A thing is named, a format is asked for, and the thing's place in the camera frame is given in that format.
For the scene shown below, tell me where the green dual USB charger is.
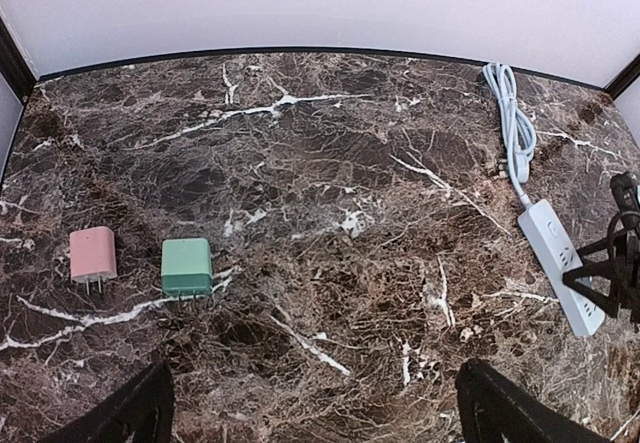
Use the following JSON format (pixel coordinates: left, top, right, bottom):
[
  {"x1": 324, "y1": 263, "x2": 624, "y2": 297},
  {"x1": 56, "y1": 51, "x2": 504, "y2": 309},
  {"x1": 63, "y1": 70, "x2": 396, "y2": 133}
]
[{"x1": 161, "y1": 238, "x2": 213, "y2": 300}]

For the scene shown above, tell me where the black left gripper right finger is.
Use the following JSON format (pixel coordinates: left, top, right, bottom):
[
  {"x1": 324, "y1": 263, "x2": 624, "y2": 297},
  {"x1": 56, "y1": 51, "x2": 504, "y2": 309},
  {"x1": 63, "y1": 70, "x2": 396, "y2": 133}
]
[{"x1": 455, "y1": 359, "x2": 606, "y2": 443}]

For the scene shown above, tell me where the pink USB charger plug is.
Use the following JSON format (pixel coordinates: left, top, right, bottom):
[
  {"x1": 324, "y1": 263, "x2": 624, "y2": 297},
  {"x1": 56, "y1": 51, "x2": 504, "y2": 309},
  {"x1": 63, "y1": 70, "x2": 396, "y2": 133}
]
[{"x1": 69, "y1": 226, "x2": 118, "y2": 294}]

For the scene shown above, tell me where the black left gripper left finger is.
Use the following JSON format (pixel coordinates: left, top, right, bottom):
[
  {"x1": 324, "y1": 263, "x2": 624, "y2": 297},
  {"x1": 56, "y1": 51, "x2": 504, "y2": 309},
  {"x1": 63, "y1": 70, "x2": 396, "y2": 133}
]
[{"x1": 42, "y1": 361, "x2": 174, "y2": 443}]

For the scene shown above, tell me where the black frame post right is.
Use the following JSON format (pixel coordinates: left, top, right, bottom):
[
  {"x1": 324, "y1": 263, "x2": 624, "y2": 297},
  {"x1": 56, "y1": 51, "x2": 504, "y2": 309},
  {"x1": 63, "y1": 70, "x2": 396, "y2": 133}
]
[{"x1": 604, "y1": 55, "x2": 640, "y2": 100}]

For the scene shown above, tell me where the black frame post left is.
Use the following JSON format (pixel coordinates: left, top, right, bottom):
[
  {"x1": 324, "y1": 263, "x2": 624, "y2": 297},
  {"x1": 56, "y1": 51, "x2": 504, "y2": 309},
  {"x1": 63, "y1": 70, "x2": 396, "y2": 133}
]
[{"x1": 0, "y1": 19, "x2": 37, "y2": 105}]

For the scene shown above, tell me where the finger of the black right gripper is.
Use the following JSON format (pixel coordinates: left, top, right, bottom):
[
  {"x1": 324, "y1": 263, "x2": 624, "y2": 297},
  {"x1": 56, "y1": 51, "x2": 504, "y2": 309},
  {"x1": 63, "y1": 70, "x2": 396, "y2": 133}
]
[{"x1": 562, "y1": 230, "x2": 639, "y2": 316}]

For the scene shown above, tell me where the black frame post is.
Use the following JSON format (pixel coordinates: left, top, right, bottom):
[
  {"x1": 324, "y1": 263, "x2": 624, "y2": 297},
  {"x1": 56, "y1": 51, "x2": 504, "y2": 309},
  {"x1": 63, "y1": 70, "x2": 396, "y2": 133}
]
[
  {"x1": 0, "y1": 19, "x2": 37, "y2": 105},
  {"x1": 604, "y1": 55, "x2": 640, "y2": 100}
]

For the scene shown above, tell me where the light blue power strip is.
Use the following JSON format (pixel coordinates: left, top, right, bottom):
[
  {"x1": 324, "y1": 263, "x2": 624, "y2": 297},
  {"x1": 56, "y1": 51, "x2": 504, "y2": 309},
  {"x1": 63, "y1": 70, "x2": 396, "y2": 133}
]
[{"x1": 518, "y1": 199, "x2": 605, "y2": 337}]

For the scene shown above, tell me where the light blue power strip cable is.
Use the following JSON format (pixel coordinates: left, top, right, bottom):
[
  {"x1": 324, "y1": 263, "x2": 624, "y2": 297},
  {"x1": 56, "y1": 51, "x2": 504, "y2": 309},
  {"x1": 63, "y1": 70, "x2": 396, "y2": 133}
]
[{"x1": 480, "y1": 61, "x2": 539, "y2": 209}]

